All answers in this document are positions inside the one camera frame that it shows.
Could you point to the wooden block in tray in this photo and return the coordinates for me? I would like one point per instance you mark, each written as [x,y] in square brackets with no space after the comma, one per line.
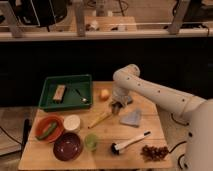
[58,95]

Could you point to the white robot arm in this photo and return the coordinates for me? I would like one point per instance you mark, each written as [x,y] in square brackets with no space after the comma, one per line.
[197,111]

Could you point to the blue folded cloth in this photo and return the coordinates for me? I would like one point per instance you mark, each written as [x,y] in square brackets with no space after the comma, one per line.
[132,118]

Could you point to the orange apple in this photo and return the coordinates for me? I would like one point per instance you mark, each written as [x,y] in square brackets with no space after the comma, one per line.
[104,94]

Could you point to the small metal cup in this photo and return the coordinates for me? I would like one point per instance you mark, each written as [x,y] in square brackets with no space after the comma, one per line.
[116,108]

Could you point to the metal spoon in tray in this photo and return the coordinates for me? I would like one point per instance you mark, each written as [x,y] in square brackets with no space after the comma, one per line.
[83,99]

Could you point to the black white brush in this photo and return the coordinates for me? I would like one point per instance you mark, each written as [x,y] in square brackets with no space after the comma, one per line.
[117,147]

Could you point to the green plastic cup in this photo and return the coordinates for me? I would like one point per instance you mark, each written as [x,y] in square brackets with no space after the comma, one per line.
[91,141]

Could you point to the orange bowl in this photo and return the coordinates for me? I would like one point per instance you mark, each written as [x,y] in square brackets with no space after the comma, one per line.
[43,125]

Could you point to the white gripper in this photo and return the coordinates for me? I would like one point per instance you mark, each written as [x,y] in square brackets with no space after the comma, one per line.
[119,95]

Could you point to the green plastic tray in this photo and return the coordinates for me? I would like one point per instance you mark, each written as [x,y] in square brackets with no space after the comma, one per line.
[71,100]

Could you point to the brown grape bunch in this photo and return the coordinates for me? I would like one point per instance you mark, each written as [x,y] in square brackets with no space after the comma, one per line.
[152,153]

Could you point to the yellow banana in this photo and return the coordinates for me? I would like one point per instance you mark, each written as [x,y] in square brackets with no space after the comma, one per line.
[99,119]

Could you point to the dark red bowl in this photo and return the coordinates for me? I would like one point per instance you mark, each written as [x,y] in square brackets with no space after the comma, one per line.
[67,147]

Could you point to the green cucumber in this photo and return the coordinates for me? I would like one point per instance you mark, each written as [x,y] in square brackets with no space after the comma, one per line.
[50,129]

